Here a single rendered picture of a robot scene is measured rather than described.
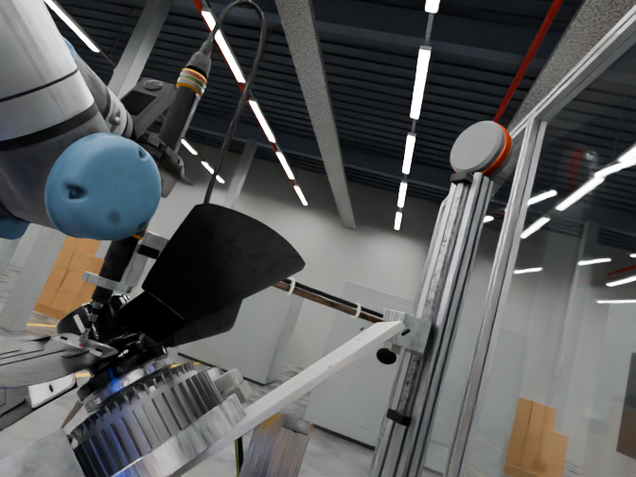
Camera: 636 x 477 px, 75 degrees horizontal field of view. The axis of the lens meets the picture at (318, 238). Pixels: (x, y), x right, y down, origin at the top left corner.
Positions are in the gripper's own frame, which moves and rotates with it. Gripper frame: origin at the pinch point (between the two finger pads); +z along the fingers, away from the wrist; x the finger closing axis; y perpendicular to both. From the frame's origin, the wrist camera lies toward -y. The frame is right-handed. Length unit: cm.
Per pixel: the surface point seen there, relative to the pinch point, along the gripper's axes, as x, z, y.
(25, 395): -7.2, 0.7, 39.8
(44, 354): 1.2, -13.2, 29.9
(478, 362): 70, 37, 14
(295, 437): 33.7, 5.9, 34.3
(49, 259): -355, 507, 49
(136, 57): -356, 499, -277
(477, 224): 62, 36, -19
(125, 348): 3.5, 3.2, 29.4
